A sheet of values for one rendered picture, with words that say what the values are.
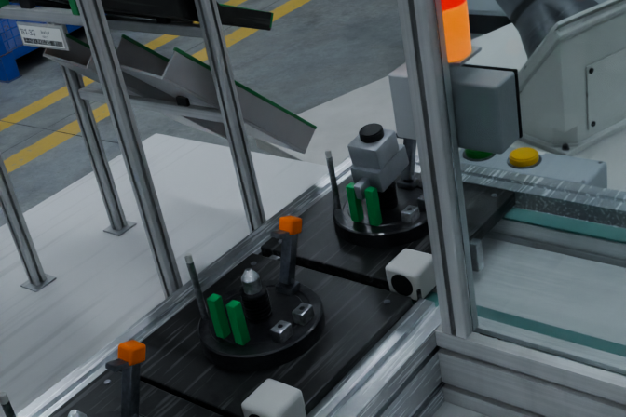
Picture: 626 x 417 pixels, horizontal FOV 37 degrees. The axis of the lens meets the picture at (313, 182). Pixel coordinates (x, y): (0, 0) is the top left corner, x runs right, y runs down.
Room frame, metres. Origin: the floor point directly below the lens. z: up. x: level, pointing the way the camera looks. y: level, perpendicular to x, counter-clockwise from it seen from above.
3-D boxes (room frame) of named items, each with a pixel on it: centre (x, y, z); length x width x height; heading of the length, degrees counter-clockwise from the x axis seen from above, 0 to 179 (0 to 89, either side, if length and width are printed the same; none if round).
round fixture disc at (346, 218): (1.04, -0.09, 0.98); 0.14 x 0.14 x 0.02
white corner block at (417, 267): (0.91, -0.09, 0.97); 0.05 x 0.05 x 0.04; 47
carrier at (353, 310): (0.86, 0.09, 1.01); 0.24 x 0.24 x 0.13; 47
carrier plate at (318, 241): (1.04, -0.09, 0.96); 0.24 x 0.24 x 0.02; 47
